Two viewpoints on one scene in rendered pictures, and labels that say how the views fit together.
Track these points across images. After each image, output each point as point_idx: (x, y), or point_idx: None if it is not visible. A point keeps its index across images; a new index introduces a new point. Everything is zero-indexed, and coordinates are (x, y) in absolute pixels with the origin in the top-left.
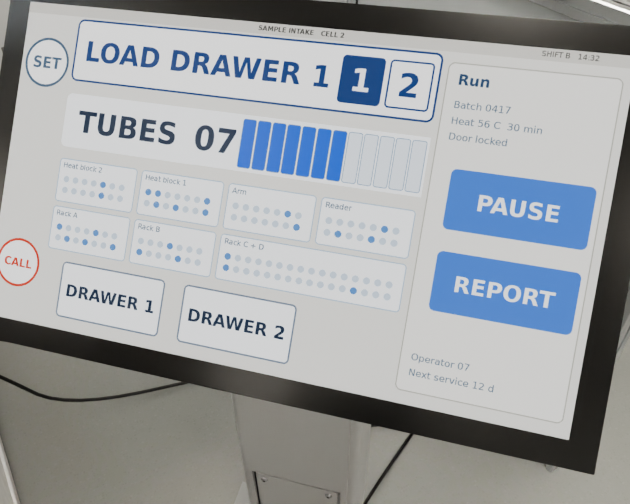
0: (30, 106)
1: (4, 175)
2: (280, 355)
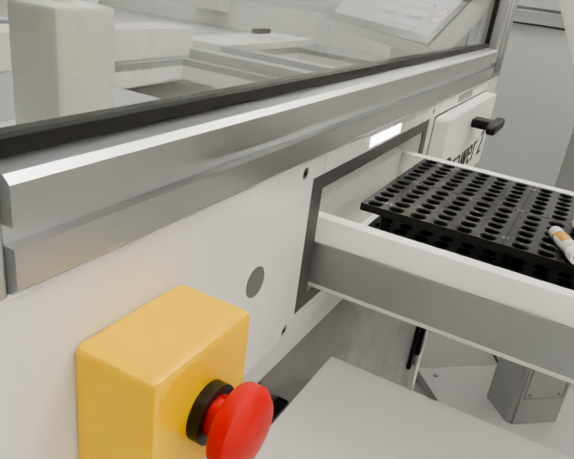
0: None
1: None
2: None
